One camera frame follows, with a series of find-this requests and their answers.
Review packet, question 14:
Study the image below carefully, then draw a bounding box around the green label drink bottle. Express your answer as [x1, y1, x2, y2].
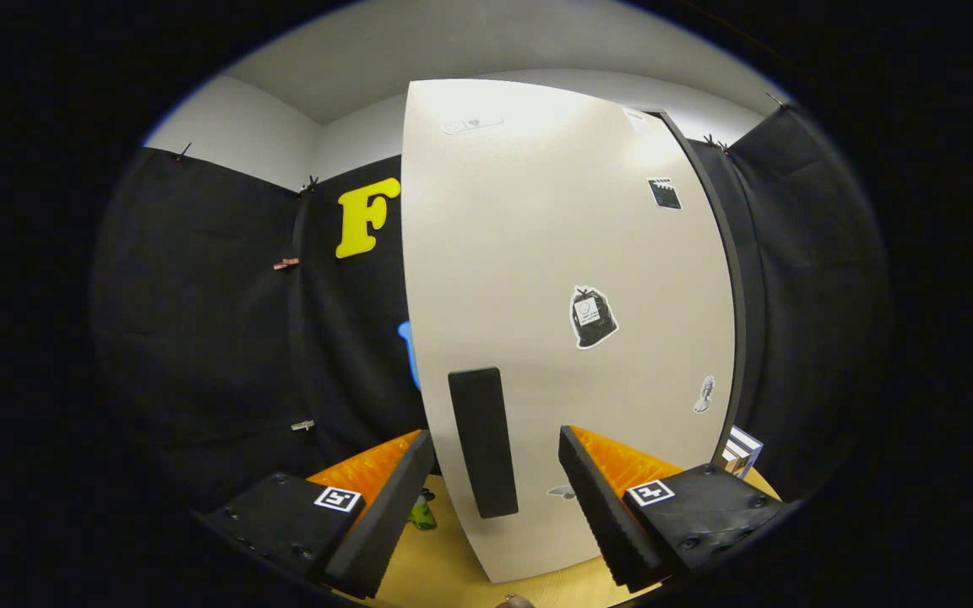
[409, 488, 438, 531]

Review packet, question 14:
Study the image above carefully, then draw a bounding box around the white spine book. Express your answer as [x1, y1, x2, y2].
[727, 431, 758, 474]

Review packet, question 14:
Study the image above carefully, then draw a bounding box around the black backdrop cloth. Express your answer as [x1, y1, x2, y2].
[90, 101, 889, 512]

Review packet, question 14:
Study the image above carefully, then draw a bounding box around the black door handle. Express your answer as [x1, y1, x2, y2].
[448, 366, 519, 519]

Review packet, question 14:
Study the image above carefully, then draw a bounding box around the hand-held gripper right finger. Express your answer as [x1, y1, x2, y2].
[557, 424, 791, 594]

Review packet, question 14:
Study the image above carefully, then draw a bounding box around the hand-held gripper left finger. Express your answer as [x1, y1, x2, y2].
[198, 428, 437, 600]

